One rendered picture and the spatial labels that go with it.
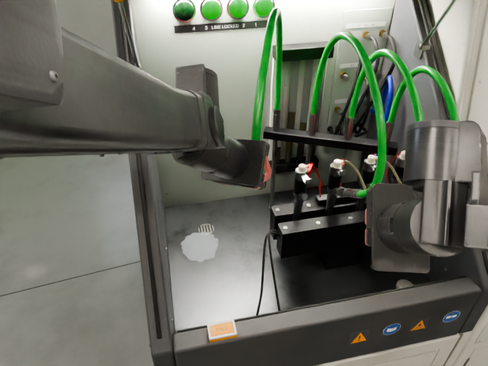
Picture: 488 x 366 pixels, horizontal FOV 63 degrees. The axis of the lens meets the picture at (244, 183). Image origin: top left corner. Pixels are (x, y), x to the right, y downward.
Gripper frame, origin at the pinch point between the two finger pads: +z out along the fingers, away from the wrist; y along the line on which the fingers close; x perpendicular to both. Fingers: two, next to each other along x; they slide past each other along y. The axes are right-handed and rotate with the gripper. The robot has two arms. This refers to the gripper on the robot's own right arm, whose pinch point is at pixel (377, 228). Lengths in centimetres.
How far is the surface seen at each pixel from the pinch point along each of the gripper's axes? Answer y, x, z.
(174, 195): 9, 42, 59
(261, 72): 22.7, 17.2, 1.2
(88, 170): 37, 138, 213
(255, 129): 14.0, 17.7, 1.9
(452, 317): -17.0, -24.8, 31.8
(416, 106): 21.6, -9.6, 10.9
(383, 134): 15.8, -3.2, 8.6
